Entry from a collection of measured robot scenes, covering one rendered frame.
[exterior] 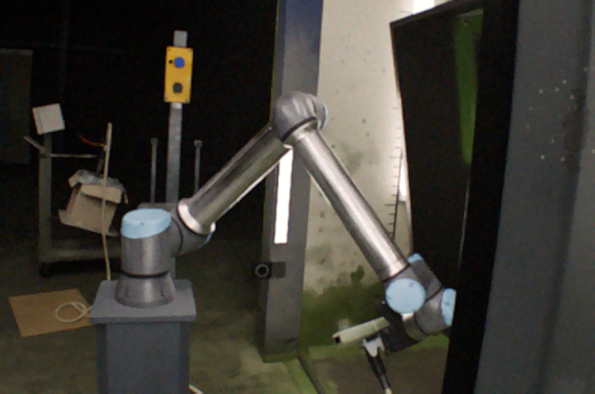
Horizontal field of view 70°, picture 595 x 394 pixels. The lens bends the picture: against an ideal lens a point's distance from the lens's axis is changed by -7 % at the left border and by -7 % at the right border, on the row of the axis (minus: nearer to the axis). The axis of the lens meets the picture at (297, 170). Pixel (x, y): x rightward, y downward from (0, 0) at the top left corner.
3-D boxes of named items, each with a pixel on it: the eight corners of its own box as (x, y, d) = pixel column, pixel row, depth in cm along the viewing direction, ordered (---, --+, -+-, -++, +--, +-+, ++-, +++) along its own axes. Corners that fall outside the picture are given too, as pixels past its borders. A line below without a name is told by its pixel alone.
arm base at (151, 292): (112, 308, 130) (112, 277, 129) (117, 286, 148) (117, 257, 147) (176, 307, 135) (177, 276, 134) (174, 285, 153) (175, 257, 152)
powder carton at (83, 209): (57, 207, 356) (73, 162, 359) (108, 221, 379) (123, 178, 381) (60, 221, 311) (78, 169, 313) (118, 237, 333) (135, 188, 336)
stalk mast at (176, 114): (174, 344, 238) (186, 33, 223) (174, 349, 233) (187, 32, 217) (163, 345, 237) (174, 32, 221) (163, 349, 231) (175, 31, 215)
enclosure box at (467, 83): (479, 291, 199) (462, 19, 180) (592, 350, 143) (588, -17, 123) (414, 313, 189) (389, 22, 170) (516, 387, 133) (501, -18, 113)
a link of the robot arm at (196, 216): (140, 230, 153) (293, 77, 127) (172, 222, 169) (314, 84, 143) (164, 268, 150) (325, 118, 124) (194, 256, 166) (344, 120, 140)
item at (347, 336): (366, 400, 127) (337, 326, 136) (356, 403, 130) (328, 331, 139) (453, 354, 158) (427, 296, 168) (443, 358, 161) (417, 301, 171)
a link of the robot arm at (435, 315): (451, 280, 124) (472, 308, 122) (419, 297, 132) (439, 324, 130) (439, 295, 117) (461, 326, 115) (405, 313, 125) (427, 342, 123)
